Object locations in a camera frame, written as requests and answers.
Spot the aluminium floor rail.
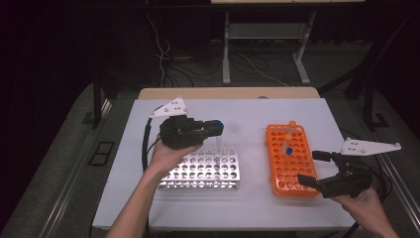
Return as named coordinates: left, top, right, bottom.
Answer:
left=372, top=132, right=420, bottom=226
left=39, top=98, right=112, bottom=238

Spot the black stand post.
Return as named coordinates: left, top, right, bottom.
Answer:
left=91, top=70, right=104, bottom=130

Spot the person's left hand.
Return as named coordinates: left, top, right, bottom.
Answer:
left=147, top=133, right=202, bottom=178

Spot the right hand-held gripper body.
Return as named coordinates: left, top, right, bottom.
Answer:
left=321, top=138, right=402, bottom=199

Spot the orange cap test tube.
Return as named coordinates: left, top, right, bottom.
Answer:
left=287, top=120, right=297, bottom=140
left=281, top=132, right=293, bottom=156

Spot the black floor socket cover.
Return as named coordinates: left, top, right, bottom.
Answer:
left=88, top=141, right=116, bottom=167

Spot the orange test tube rack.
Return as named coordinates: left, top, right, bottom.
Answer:
left=264, top=123, right=320, bottom=198

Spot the metal test tube rack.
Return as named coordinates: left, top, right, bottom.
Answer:
left=157, top=143, right=242, bottom=191

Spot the thin white hanging cable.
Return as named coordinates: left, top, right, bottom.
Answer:
left=145, top=13, right=171, bottom=87

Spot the grey metal stand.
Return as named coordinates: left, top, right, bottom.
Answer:
left=221, top=11, right=312, bottom=86

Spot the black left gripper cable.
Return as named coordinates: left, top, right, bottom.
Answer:
left=141, top=105, right=166, bottom=173

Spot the white floor cable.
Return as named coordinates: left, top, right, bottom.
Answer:
left=239, top=53, right=291, bottom=87

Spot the black angled stand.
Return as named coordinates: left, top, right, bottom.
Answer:
left=345, top=13, right=417, bottom=131

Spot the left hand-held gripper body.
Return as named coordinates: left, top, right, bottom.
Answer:
left=150, top=95, right=212, bottom=151

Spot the person's right hand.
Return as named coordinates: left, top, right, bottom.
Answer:
left=330, top=186, right=390, bottom=230

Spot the white table board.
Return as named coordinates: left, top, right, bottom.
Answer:
left=92, top=97, right=357, bottom=231

